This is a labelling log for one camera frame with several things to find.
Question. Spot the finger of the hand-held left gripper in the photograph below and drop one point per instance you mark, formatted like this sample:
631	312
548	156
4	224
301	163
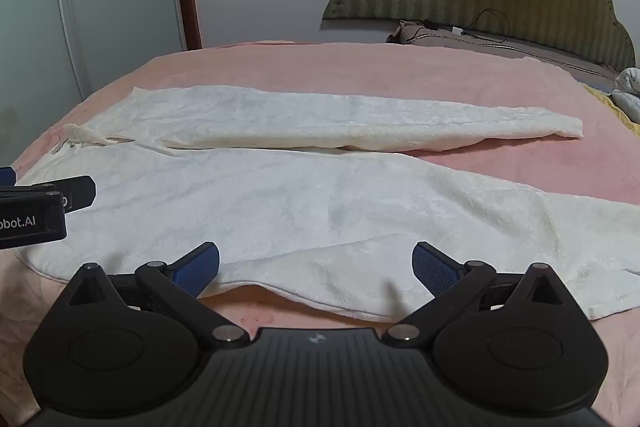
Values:
75	193
6	176

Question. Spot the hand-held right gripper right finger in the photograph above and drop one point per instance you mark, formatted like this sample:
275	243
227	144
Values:
434	268

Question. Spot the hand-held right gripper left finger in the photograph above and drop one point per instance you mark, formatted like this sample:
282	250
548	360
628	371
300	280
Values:
197	268

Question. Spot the white pants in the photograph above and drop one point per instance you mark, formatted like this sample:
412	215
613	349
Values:
280	202

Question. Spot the grey brown pillow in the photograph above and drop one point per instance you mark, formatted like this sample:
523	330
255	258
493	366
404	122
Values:
450	41

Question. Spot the pink blanket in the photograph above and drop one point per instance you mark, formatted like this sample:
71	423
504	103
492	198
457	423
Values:
310	67

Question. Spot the white charger plug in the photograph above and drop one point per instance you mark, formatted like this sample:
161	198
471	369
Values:
457	30

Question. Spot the yellow blanket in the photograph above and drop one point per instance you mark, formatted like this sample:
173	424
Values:
602	97

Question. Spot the white patterned pillow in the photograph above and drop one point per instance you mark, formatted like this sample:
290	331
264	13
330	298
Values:
631	89

